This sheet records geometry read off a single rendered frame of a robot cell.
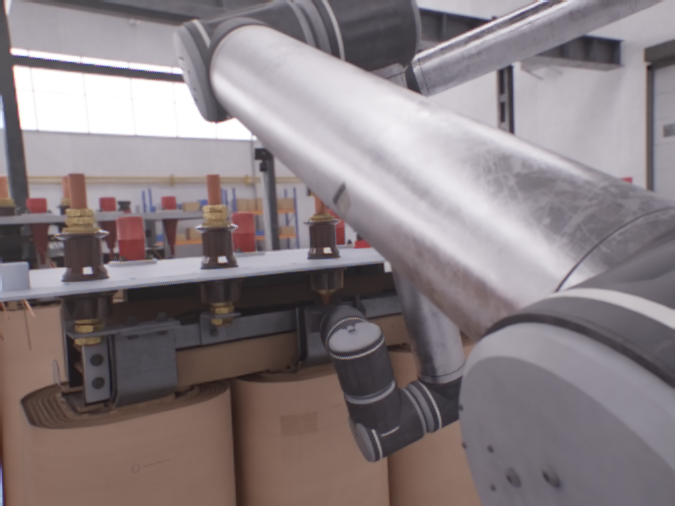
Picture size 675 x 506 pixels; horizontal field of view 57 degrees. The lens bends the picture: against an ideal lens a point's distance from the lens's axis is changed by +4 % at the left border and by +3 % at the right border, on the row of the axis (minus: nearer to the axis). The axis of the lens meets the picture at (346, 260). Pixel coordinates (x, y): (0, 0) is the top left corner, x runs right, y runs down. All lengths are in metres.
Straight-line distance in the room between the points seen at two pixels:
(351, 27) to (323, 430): 0.95
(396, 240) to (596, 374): 0.25
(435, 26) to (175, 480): 11.83
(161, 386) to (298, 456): 0.38
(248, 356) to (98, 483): 0.43
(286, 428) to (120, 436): 0.38
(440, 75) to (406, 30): 0.47
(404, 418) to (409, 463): 0.60
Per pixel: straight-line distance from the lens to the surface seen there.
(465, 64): 1.48
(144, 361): 1.36
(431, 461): 1.80
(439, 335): 1.17
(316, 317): 1.35
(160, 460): 1.38
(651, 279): 0.26
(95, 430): 1.34
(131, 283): 1.18
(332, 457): 1.57
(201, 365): 1.50
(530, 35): 1.48
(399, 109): 0.50
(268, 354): 1.57
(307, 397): 1.49
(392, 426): 1.20
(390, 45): 1.02
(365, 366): 1.13
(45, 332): 2.94
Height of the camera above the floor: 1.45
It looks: 4 degrees down
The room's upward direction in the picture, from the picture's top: 3 degrees counter-clockwise
